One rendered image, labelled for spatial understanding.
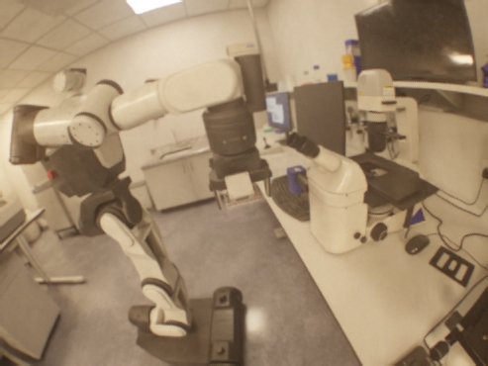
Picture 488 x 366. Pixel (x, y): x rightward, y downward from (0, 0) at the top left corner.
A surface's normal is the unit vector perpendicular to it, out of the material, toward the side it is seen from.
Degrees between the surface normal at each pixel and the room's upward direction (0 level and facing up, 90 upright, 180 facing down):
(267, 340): 0
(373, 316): 0
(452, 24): 86
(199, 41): 90
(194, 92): 101
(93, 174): 94
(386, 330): 0
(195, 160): 90
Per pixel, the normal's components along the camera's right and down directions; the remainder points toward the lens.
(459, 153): -0.97, 0.24
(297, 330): -0.19, -0.90
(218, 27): 0.17, 0.36
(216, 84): -0.06, 0.58
